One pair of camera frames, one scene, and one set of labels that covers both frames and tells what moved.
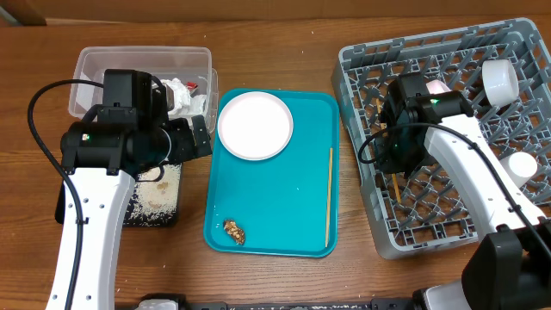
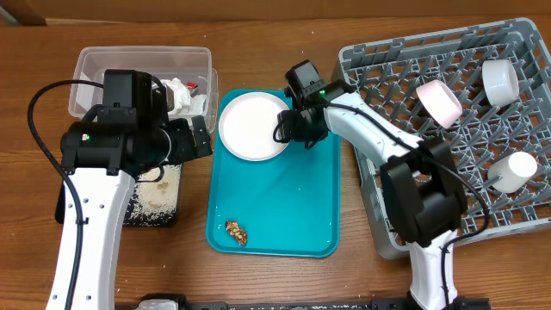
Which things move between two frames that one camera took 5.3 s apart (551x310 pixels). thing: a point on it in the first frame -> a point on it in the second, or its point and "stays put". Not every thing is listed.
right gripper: [388, 164] -> [288, 133]
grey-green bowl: [500, 81] stays put
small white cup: [520, 166] stays put
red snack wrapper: [191, 85] stays put
